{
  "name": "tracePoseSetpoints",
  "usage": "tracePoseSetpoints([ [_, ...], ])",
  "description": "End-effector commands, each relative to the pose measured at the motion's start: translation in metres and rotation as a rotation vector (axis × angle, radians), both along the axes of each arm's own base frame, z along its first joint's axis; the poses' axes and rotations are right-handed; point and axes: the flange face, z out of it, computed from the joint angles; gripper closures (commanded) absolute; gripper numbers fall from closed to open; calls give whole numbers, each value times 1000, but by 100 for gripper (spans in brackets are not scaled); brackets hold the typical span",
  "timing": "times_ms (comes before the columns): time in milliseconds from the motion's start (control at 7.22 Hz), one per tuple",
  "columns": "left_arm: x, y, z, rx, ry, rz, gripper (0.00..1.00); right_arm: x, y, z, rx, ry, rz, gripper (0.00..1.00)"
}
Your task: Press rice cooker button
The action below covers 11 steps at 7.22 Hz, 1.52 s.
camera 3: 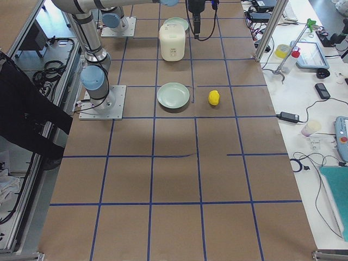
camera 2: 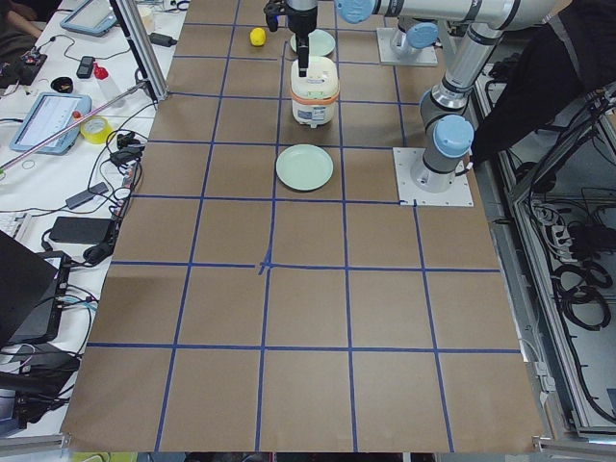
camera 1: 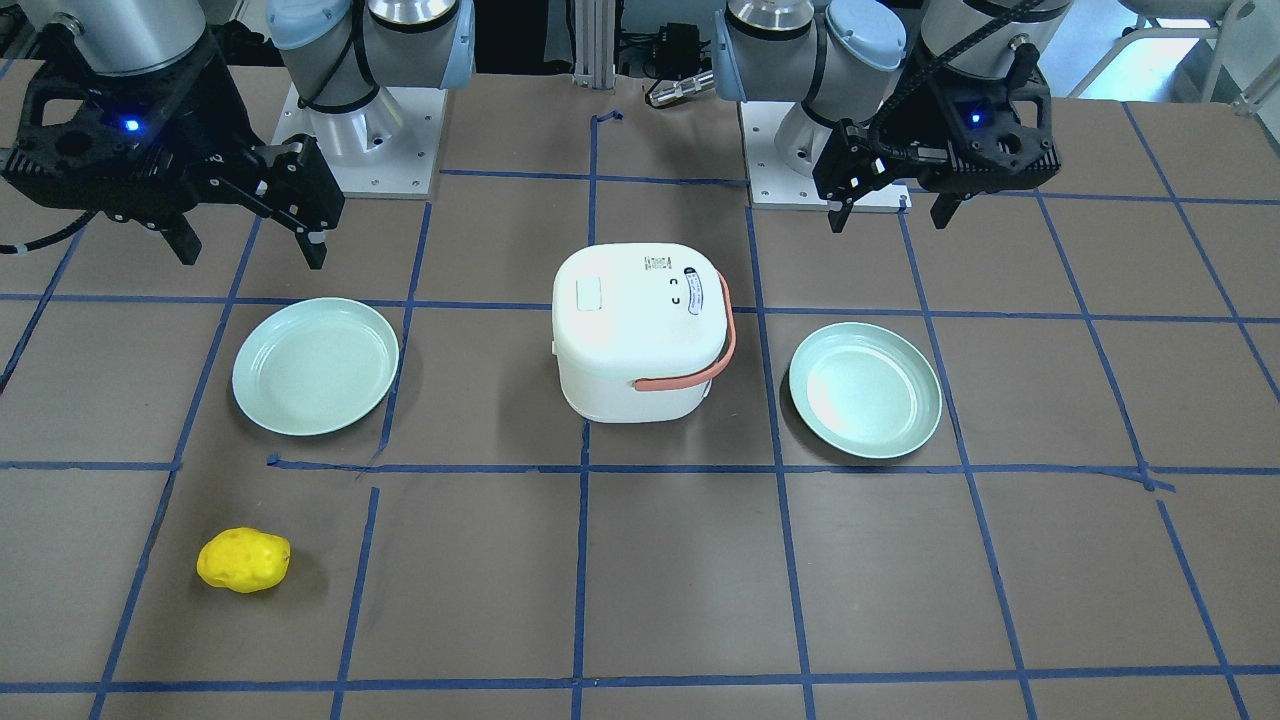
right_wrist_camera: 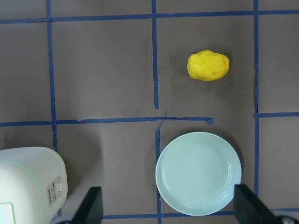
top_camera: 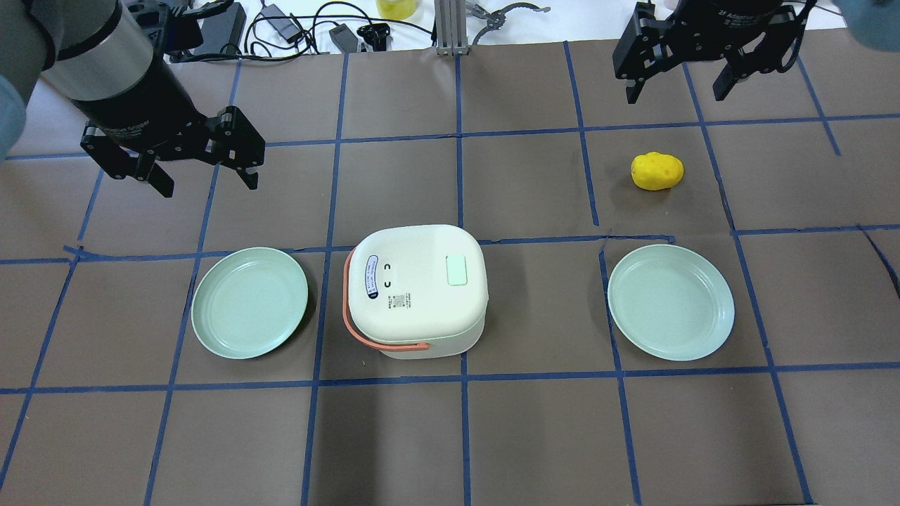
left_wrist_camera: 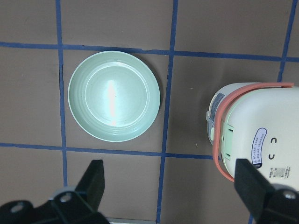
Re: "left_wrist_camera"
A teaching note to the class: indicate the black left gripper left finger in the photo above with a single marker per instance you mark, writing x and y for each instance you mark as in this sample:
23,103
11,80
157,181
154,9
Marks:
91,185

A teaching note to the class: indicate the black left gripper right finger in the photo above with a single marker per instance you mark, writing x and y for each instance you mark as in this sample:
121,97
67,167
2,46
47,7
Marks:
251,186

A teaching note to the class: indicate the white rice cooker orange handle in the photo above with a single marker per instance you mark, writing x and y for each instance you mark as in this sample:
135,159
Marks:
258,122

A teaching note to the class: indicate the green plate near left arm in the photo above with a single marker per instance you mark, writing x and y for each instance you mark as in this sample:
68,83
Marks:
114,96

